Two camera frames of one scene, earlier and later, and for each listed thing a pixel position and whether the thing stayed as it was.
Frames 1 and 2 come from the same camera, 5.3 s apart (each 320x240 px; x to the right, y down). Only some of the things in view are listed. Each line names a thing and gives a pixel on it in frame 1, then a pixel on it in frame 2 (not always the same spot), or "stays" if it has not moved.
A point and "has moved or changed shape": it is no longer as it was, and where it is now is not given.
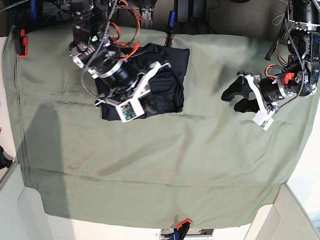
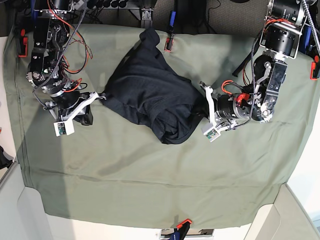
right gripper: [269, 91] -> [225, 109]
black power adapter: [190, 12] stays
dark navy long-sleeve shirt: [168, 95] has moved or changed shape
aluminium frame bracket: [146, 22] stays
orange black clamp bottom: [181, 229] stays
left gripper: [121, 83] -> [68, 104]
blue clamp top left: [34, 12] stays
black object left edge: [4, 162] stays
